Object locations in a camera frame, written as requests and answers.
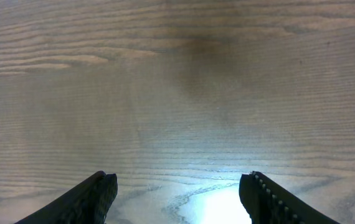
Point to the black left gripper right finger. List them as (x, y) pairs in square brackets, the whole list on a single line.
[(266, 202)]

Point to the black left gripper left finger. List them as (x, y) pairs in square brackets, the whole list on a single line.
[(86, 203)]

